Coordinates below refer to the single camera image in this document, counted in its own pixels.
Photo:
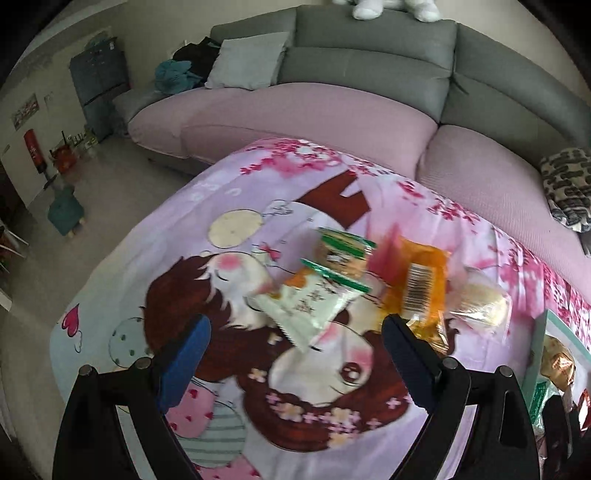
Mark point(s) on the dark patterned pillow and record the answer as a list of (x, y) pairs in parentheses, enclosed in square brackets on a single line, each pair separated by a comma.
[(568, 180)]

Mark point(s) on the white tray teal rim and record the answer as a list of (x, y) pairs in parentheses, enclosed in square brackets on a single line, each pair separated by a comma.
[(538, 350)]

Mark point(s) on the light grey pillow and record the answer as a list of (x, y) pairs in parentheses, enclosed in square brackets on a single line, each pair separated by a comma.
[(249, 60)]

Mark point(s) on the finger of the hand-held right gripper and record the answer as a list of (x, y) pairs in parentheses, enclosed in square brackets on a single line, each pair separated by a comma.
[(561, 424)]

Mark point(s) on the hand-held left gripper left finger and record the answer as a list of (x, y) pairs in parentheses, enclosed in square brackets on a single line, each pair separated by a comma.
[(184, 364)]

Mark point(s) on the teal cloth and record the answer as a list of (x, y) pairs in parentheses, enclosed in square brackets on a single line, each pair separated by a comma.
[(178, 76)]

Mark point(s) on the pink red snack packet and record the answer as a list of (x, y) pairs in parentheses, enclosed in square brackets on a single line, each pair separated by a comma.
[(385, 261)]

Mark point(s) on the green white snack packet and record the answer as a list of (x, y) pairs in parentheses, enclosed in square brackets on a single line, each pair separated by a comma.
[(309, 304)]

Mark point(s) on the wall poster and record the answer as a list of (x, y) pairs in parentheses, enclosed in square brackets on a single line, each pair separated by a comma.
[(25, 110)]

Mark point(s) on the dark clothes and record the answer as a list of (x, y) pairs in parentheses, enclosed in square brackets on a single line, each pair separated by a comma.
[(198, 53)]

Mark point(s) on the orange white snack packet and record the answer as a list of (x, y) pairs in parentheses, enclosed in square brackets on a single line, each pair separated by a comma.
[(558, 364)]

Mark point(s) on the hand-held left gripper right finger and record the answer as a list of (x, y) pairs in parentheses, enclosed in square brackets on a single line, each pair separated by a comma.
[(411, 360)]

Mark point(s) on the pink sofa cover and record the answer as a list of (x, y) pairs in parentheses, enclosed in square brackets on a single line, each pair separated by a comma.
[(300, 110)]

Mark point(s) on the grey refrigerator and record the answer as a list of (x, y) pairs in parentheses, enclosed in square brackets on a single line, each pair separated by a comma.
[(99, 87)]

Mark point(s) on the grey sofa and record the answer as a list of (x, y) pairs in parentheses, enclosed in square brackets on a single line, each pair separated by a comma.
[(369, 60)]

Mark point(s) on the red fire extinguisher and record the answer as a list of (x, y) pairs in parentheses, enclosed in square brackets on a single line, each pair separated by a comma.
[(33, 147)]

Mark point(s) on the clear wrapped cream pastry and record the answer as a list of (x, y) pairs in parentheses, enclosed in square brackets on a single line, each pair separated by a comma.
[(480, 302)]

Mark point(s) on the green edged biscuit packet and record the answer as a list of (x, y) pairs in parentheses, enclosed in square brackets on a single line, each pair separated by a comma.
[(344, 249)]

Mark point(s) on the pink printed blanket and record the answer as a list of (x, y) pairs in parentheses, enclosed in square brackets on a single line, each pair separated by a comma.
[(184, 221)]

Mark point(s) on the red basket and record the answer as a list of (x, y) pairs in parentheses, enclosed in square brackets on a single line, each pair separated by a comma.
[(64, 159)]

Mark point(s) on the grey white plush toy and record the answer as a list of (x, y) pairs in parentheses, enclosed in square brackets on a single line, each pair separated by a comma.
[(369, 9)]

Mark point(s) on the teal stool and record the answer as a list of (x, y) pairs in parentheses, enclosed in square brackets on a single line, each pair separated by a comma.
[(67, 210)]

